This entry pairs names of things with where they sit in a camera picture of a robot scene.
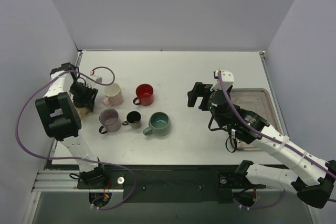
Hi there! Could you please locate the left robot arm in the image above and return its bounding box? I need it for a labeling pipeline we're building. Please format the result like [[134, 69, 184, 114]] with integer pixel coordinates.
[[35, 62, 109, 188]]

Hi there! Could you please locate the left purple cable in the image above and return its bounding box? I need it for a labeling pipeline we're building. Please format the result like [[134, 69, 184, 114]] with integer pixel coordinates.
[[15, 66, 138, 211]]

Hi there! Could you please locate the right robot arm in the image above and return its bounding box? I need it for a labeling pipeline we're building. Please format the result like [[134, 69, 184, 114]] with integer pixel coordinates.
[[187, 82, 335, 209]]

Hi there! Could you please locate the pink ceramic mug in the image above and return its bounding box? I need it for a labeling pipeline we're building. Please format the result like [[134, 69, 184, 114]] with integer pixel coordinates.
[[102, 83, 123, 106]]

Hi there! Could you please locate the green glazed mug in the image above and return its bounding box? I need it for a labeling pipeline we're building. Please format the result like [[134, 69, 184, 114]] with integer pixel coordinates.
[[143, 112, 171, 137]]

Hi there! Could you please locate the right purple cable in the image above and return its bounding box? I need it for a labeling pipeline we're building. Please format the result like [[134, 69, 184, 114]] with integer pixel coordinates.
[[216, 72, 336, 210]]

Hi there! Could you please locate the lilac ceramic mug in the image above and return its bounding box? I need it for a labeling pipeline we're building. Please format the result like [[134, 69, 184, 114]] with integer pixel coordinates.
[[99, 109, 122, 134]]

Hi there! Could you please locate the red enamel mug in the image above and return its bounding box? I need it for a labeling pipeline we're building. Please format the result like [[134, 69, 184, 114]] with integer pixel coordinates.
[[133, 83, 154, 106]]

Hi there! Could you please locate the brown speckled mug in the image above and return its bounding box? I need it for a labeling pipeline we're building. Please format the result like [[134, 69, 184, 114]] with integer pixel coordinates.
[[122, 111, 141, 129]]

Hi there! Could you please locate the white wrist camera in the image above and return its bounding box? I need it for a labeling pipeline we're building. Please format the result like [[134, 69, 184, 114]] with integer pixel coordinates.
[[211, 69, 234, 91], [87, 70, 103, 87]]

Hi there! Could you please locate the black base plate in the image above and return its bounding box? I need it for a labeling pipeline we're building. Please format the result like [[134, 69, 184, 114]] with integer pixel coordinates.
[[76, 164, 267, 205]]

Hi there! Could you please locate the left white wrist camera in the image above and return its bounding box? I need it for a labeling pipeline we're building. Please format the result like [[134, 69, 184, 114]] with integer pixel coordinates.
[[87, 70, 103, 87]]

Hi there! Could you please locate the right black thin cable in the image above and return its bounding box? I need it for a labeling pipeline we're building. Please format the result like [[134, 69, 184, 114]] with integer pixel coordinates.
[[208, 113, 239, 153]]

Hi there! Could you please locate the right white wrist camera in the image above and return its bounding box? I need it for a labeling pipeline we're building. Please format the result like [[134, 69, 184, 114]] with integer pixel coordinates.
[[211, 69, 234, 91]]

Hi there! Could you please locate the aluminium frame rail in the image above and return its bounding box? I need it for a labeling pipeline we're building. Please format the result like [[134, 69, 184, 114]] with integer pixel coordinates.
[[32, 170, 123, 193]]

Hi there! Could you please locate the beige ceramic mug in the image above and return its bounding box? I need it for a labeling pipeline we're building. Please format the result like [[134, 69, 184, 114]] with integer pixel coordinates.
[[74, 102, 92, 121]]

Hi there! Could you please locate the metal tray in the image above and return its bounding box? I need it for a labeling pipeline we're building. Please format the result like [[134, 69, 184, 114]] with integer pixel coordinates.
[[230, 88, 285, 152]]

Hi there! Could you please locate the purple cable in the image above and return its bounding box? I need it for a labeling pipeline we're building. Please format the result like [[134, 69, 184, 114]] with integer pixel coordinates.
[[15, 66, 138, 211], [216, 72, 336, 210]]

